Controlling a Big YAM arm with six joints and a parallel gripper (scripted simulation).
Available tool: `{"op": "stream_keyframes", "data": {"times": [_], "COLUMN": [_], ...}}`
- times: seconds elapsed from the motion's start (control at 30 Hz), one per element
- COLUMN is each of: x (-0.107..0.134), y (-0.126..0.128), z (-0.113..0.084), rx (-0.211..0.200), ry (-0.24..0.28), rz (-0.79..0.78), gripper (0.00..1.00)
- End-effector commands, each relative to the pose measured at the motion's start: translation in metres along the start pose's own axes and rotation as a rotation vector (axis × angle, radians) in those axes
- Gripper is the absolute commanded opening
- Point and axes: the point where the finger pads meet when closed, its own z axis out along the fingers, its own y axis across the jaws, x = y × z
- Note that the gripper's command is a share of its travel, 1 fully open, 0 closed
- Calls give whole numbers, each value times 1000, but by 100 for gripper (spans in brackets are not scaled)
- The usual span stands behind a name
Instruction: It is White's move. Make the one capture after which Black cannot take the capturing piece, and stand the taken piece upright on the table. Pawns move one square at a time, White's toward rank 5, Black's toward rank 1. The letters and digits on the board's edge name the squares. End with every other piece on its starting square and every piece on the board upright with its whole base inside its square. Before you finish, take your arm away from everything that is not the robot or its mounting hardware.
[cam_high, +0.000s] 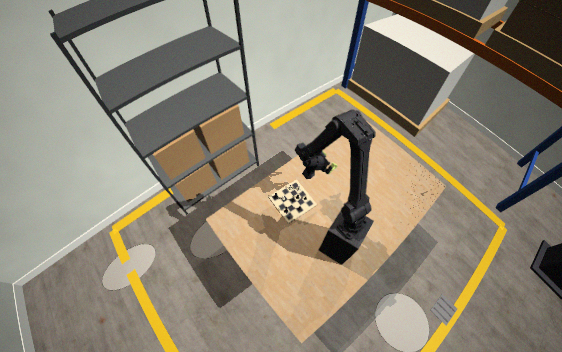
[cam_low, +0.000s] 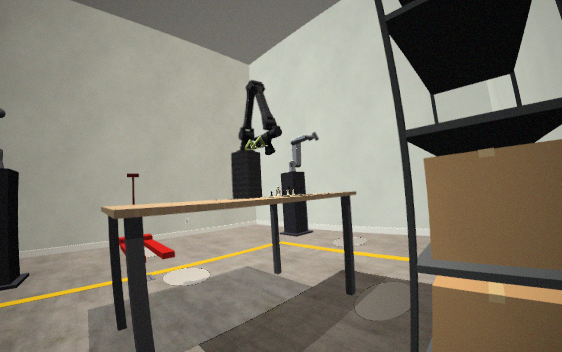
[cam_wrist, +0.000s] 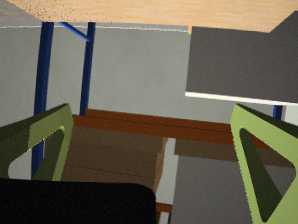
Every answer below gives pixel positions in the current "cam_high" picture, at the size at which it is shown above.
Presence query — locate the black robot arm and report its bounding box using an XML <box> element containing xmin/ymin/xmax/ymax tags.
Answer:
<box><xmin>295</xmin><ymin>109</ymin><xmax>376</xmax><ymax>240</ymax></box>

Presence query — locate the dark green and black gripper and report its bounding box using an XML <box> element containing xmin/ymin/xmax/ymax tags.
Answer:
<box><xmin>314</xmin><ymin>151</ymin><xmax>338</xmax><ymax>174</ymax></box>

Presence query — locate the chessboard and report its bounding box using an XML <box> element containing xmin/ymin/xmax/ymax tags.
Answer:
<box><xmin>268</xmin><ymin>180</ymin><xmax>317</xmax><ymax>223</ymax></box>

